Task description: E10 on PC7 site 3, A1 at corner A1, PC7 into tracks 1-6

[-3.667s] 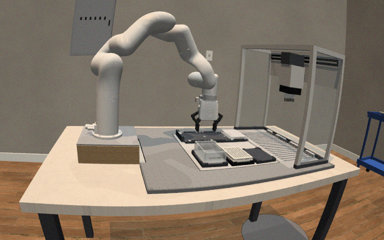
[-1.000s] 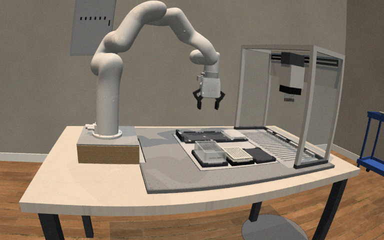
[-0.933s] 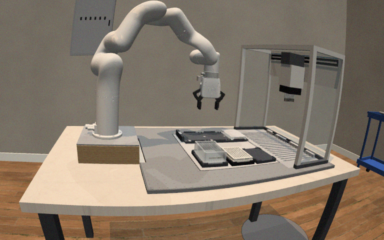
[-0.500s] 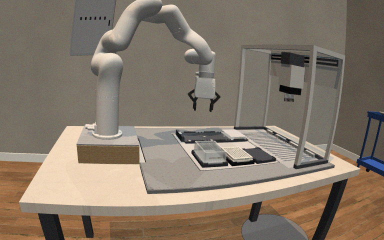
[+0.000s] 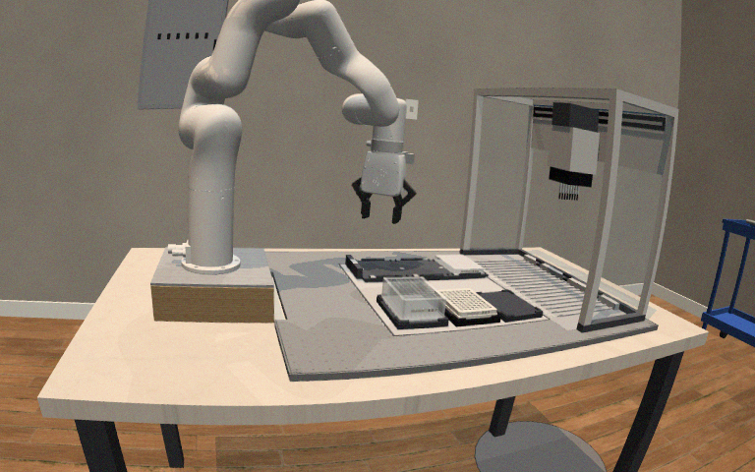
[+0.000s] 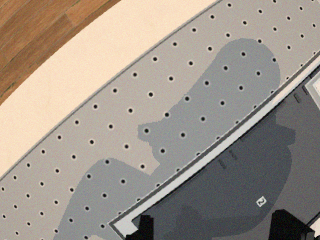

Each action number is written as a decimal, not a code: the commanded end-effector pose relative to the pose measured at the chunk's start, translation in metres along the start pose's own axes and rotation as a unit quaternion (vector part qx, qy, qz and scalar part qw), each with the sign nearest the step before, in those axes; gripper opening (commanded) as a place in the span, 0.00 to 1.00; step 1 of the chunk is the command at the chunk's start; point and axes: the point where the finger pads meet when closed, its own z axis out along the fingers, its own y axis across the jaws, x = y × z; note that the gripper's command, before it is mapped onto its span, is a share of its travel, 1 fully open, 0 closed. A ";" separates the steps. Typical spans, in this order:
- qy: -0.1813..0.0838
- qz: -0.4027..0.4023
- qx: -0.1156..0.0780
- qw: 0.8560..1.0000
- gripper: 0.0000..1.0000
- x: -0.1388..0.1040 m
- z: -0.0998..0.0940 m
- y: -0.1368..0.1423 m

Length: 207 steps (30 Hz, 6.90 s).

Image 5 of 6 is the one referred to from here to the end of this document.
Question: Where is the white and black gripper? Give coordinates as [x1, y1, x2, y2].
[352, 150, 416, 224]

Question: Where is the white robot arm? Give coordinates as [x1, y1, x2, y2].
[168, 0, 415, 274]

